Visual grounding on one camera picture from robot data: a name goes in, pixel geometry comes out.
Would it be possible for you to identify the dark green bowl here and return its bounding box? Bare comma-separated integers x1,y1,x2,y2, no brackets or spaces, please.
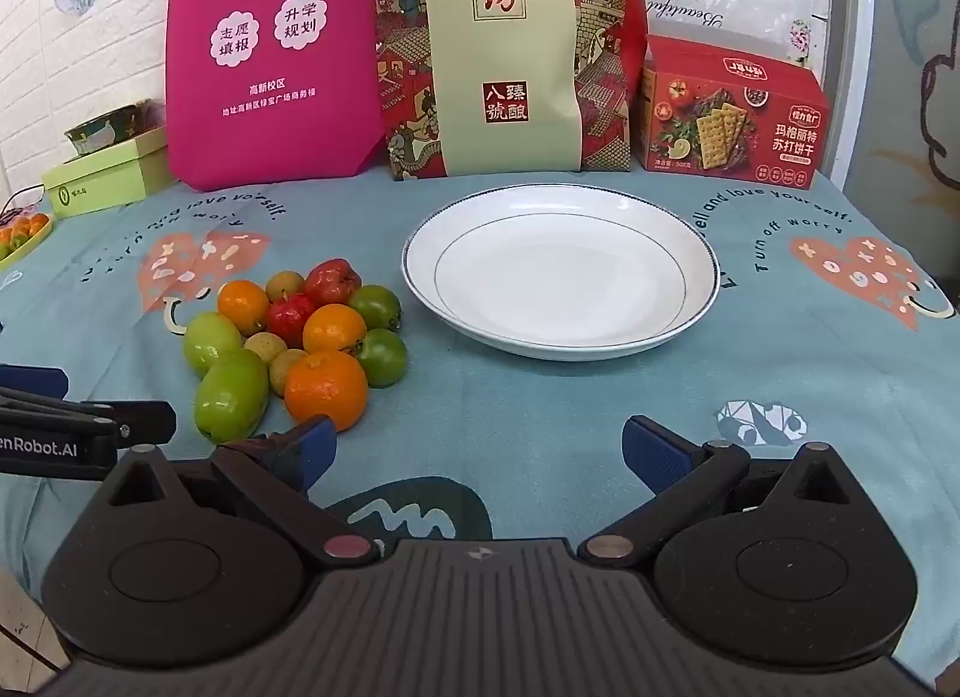
64,98,167,155

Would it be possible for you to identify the yellow-green tray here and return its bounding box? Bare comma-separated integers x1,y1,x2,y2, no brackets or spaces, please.
0,211,54,272

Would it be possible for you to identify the red cracker box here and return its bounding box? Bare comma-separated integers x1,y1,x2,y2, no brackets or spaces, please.
637,32,832,191

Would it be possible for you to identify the light green box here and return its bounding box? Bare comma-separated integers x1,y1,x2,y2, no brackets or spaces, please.
41,125,170,219

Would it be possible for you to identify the oblong green fruit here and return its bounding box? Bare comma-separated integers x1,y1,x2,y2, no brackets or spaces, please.
184,312,245,378
194,349,270,444

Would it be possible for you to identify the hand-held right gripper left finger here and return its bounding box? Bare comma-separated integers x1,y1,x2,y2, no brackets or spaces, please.
101,415,380,569

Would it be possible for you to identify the blue printed tablecloth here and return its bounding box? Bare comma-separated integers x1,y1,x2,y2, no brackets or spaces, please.
0,167,960,668

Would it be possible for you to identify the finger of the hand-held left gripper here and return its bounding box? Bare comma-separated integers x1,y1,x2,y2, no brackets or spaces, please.
0,364,71,399
0,386,178,444

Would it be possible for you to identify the pink paper bag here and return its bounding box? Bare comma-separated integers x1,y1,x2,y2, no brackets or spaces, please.
165,0,387,192

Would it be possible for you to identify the orange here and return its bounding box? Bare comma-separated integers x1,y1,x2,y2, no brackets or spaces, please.
283,349,370,434
217,280,271,336
302,302,368,356

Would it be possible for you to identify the white plate with blue rim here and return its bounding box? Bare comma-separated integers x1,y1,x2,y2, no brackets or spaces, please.
401,184,719,362

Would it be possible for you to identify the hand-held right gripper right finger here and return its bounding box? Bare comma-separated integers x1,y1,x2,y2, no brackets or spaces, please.
578,415,857,564

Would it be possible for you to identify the red and green gift bag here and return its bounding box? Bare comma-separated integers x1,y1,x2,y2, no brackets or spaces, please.
366,0,650,182

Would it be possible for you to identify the small red apple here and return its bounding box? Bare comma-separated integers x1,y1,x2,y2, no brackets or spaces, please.
304,259,364,306
266,294,319,351

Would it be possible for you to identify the round green fruit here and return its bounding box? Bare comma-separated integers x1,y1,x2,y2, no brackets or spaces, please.
354,328,409,389
348,284,403,332

